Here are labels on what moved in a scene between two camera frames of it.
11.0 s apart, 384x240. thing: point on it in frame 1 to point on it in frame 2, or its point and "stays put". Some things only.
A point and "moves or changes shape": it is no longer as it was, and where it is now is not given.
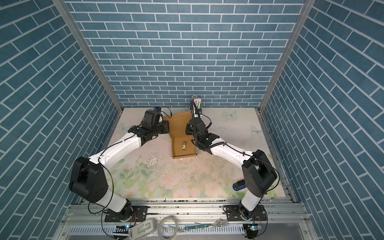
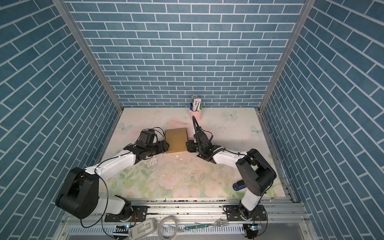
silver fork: x=219 y=223 stays put
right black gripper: x=189 y=129 to x=190 y=146
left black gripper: x=165 y=124 to x=165 y=148
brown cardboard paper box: x=183 y=145 moves or changes shape
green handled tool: x=196 y=226 stays put
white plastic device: x=142 y=229 stays put
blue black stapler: x=239 y=185 stays put
